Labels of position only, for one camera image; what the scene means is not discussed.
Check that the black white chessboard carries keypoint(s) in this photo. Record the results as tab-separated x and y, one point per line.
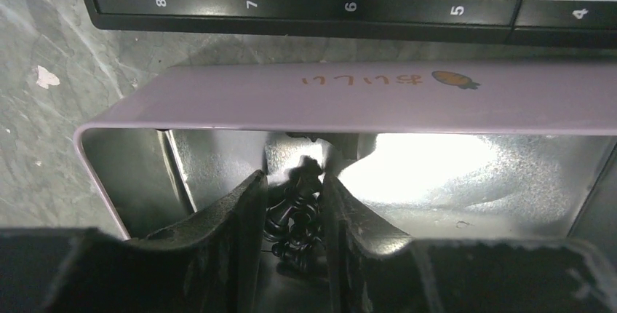
546	23

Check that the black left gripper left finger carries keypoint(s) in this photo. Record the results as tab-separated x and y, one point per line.
207	262

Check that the pink metal tin box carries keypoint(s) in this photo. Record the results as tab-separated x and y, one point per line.
481	148

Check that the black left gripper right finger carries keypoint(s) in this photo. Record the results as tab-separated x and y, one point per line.
373	266

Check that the black chess pieces pile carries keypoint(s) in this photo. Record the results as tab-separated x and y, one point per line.
293	223

